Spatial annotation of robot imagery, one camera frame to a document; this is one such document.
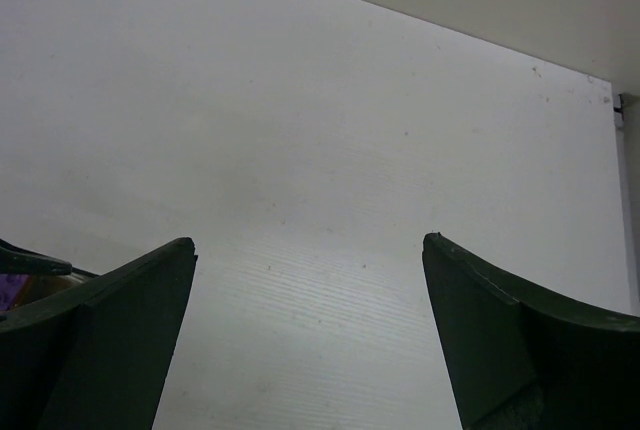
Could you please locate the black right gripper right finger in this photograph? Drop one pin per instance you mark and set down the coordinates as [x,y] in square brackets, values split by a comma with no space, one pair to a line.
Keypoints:
[520,356]

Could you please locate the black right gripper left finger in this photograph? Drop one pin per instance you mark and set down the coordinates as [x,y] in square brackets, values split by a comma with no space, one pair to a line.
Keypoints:
[96,355]

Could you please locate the wooden tray container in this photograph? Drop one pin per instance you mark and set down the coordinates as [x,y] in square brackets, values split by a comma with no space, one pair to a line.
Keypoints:
[40,287]

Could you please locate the purple lego brick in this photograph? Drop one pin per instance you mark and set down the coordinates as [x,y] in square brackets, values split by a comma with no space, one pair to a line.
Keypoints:
[10,287]

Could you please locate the aluminium rail right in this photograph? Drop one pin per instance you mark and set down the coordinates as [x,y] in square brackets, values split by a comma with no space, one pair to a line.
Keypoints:
[626,114]

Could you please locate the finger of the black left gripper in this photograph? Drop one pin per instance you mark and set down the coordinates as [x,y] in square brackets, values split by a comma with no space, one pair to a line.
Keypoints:
[18,261]

